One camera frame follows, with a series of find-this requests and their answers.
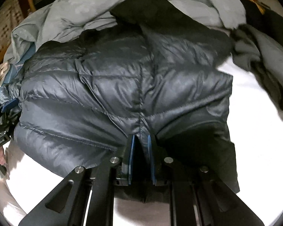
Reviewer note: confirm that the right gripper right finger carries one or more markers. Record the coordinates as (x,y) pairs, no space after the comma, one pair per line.
(197,196)

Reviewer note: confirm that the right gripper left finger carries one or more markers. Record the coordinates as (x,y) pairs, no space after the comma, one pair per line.
(86,195)

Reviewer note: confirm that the black puffer jacket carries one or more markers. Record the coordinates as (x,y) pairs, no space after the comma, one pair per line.
(81,99)

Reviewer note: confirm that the checkered curtain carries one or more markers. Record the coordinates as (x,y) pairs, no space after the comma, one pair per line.
(10,16)

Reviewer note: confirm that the light grey-blue duvet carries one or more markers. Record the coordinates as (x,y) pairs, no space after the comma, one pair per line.
(64,20)

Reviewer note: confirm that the grey garment pile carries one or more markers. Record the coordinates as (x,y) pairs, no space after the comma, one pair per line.
(259,54)

